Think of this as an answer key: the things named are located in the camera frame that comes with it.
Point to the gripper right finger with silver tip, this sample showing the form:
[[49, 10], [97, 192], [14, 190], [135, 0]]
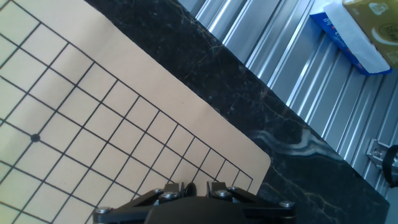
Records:
[[220, 190]]

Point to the gripper left finger with silver tip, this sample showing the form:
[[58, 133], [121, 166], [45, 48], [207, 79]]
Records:
[[171, 190]]

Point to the tan go board mat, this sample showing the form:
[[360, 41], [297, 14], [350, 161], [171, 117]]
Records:
[[124, 77]]

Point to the black marble pattern mat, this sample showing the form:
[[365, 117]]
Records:
[[224, 77]]

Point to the blue white flat pack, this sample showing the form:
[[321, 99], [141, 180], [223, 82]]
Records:
[[354, 40]]

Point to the yellow tissue pack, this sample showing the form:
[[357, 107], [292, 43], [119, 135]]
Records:
[[382, 28]]

